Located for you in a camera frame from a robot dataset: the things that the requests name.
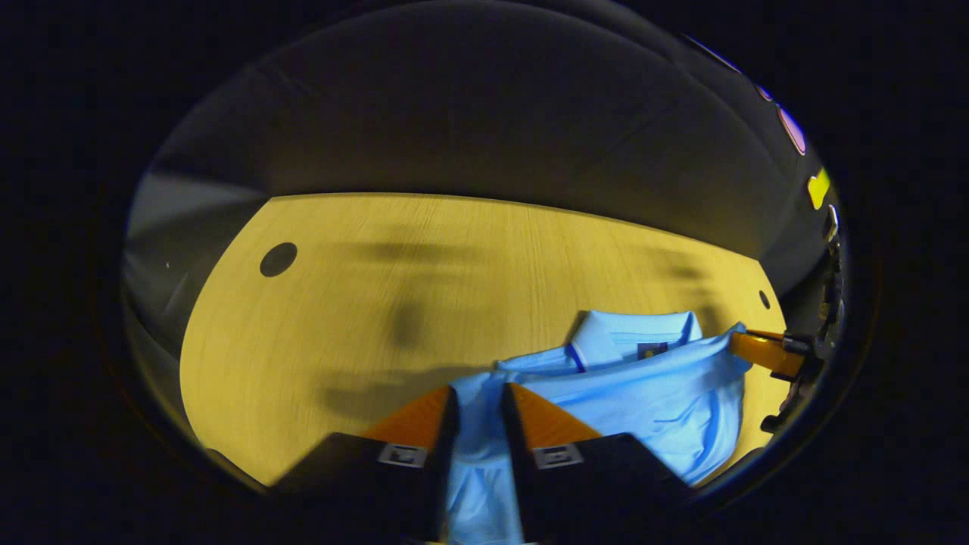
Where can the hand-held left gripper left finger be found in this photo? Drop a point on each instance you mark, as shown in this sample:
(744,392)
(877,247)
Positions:
(439,469)

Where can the black backdrop cloth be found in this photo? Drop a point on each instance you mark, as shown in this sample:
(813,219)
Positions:
(492,113)

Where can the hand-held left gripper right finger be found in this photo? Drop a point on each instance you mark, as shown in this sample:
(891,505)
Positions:
(518,469)

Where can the light blue T-shirt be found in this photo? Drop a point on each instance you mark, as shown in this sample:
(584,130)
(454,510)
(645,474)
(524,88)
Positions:
(643,393)

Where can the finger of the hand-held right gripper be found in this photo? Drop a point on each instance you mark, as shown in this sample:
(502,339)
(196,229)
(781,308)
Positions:
(764,354)

